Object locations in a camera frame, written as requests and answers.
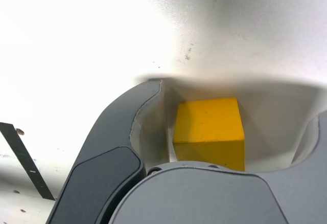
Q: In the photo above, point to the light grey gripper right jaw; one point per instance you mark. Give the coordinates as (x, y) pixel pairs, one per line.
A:
(217, 198)

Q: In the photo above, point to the black tape strip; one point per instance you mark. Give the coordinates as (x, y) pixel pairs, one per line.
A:
(25, 162)

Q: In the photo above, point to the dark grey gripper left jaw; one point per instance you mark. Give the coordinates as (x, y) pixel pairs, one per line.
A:
(107, 157)

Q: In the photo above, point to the yellow cube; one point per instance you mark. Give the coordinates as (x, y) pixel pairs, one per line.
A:
(209, 121)

